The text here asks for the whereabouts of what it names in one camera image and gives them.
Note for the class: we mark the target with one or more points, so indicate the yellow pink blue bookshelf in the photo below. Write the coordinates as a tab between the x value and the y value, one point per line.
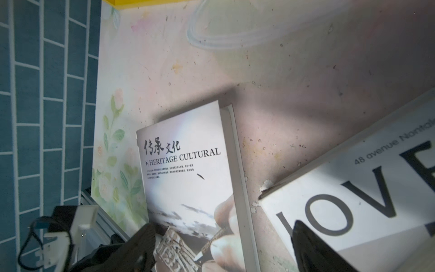
130	4

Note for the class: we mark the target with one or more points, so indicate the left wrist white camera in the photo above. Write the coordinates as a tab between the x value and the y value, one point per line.
66	228

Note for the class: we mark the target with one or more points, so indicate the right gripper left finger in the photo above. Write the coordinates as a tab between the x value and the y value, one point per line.
135	255

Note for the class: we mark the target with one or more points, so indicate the Heritage Cultural book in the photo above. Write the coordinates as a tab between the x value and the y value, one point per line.
196	192

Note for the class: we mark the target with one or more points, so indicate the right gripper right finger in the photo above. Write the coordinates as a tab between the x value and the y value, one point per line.
313	254

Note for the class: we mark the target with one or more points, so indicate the white LOVER book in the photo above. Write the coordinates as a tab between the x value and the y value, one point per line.
372	199

